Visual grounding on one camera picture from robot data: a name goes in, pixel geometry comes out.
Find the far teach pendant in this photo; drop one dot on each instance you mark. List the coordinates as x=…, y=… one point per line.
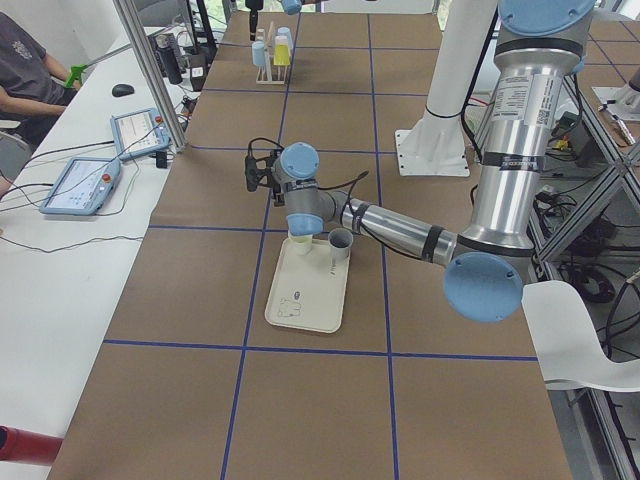
x=139, y=133

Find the white wire cup rack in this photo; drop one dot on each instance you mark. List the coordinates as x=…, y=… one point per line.
x=272, y=75

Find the grey plastic cup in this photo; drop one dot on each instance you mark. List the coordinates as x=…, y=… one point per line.
x=340, y=243

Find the teach pendant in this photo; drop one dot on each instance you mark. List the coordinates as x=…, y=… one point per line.
x=139, y=133
x=82, y=187

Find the near teach pendant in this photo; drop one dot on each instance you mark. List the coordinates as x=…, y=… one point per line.
x=82, y=187

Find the person in grey shirt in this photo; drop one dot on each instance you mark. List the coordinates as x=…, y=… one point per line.
x=33, y=90

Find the black computer mouse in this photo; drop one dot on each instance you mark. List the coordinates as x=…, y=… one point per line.
x=122, y=90

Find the red cylinder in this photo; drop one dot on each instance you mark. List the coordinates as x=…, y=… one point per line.
x=22, y=446

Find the yellow plastic cup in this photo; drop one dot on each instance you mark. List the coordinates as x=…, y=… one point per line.
x=281, y=55

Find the white chair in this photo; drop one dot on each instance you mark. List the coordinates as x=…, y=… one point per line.
x=566, y=344

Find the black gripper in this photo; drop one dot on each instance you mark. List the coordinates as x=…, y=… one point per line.
x=254, y=21
x=277, y=195

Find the light blue cup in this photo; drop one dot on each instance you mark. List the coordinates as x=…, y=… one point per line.
x=259, y=58

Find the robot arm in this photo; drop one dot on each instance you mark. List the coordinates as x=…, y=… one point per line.
x=290, y=7
x=536, y=45

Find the cream plastic cup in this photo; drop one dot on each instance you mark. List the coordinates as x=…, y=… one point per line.
x=300, y=245

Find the white serving tray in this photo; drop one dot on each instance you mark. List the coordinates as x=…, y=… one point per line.
x=308, y=288

